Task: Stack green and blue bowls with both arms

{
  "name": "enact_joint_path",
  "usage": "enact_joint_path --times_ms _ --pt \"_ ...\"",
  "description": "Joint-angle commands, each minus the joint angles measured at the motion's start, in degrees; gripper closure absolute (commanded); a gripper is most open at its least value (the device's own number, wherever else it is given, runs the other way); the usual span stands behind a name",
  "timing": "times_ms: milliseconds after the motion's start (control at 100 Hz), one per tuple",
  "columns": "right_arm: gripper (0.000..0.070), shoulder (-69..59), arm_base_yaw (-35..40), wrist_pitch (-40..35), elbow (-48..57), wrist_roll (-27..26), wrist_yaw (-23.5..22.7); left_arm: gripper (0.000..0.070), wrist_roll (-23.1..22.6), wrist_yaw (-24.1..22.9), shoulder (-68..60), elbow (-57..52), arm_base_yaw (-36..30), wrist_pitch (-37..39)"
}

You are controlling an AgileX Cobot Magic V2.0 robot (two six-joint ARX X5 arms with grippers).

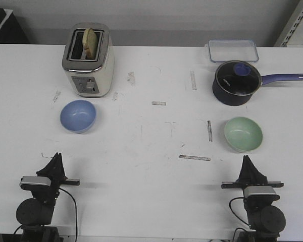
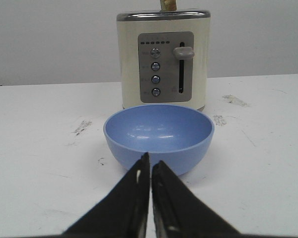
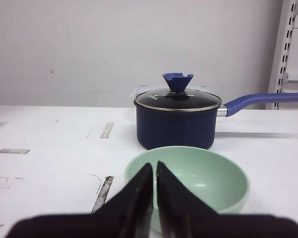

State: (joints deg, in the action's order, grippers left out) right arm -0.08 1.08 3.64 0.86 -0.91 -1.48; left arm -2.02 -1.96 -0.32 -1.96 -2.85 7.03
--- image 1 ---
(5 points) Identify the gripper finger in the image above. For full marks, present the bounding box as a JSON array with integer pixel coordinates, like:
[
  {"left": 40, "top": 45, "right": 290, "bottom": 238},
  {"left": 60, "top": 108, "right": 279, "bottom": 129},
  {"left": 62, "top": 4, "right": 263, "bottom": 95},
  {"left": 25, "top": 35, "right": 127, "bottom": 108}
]
[
  {"left": 236, "top": 155, "right": 248, "bottom": 183},
  {"left": 57, "top": 153, "right": 67, "bottom": 180},
  {"left": 36, "top": 152, "right": 59, "bottom": 179},
  {"left": 246, "top": 155, "right": 268, "bottom": 183}
]

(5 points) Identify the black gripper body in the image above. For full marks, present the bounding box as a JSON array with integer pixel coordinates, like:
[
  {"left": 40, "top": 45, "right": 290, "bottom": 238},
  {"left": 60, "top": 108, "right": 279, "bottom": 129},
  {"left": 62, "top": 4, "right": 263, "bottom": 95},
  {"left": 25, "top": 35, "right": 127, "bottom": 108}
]
[
  {"left": 31, "top": 178, "right": 80, "bottom": 207},
  {"left": 221, "top": 181, "right": 284, "bottom": 209}
]

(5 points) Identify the green bowl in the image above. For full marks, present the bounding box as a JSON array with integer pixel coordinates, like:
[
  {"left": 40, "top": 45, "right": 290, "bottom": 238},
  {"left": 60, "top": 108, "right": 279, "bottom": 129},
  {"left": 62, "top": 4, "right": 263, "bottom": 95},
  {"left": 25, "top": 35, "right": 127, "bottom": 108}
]
[{"left": 224, "top": 116, "right": 263, "bottom": 153}]

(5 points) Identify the blue bowl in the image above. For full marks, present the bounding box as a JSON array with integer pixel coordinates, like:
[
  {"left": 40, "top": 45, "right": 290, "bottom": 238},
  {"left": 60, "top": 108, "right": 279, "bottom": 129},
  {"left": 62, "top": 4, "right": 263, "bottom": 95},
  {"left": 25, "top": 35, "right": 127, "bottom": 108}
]
[{"left": 60, "top": 100, "right": 97, "bottom": 133}]

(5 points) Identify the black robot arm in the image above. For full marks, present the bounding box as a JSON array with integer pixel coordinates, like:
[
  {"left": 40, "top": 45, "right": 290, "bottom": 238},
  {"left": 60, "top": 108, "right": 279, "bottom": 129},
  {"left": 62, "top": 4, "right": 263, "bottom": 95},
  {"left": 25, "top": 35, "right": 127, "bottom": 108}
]
[
  {"left": 16, "top": 152, "right": 80, "bottom": 241},
  {"left": 221, "top": 155, "right": 286, "bottom": 241}
]

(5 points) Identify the dark blue saucepan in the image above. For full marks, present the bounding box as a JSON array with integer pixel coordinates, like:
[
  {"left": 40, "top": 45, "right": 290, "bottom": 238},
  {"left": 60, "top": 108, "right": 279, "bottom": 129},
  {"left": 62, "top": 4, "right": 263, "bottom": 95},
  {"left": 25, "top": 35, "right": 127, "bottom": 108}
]
[{"left": 212, "top": 73, "right": 303, "bottom": 106}]

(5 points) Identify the glass pot lid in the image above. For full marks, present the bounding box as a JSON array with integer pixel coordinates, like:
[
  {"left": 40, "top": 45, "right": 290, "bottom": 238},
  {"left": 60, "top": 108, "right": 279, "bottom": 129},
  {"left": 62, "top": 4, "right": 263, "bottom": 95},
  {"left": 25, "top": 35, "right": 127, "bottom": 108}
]
[{"left": 214, "top": 60, "right": 262, "bottom": 96}]

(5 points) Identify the cream two-slot toaster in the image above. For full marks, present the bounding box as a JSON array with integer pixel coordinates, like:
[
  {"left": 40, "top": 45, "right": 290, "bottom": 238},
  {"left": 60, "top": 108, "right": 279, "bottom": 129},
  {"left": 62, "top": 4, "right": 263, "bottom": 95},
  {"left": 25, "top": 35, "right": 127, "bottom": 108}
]
[{"left": 62, "top": 22, "right": 115, "bottom": 97}]

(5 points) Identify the clear plastic food container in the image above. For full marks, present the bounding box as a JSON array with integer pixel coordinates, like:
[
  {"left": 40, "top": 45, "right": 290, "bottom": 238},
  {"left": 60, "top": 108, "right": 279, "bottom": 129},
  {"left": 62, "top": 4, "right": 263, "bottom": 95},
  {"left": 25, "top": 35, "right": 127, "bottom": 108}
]
[{"left": 205, "top": 39, "right": 259, "bottom": 63}]

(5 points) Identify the slice of toast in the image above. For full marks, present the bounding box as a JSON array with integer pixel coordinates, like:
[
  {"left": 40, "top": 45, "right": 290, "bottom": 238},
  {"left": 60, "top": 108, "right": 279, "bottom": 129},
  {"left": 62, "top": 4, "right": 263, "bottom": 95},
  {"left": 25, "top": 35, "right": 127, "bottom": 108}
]
[{"left": 82, "top": 28, "right": 97, "bottom": 59}]

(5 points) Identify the white metal shelf upright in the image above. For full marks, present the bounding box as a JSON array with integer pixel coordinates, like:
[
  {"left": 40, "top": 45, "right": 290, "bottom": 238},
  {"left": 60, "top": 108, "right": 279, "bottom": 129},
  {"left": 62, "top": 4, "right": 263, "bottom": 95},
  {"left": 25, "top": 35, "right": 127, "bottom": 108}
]
[{"left": 273, "top": 1, "right": 303, "bottom": 47}]

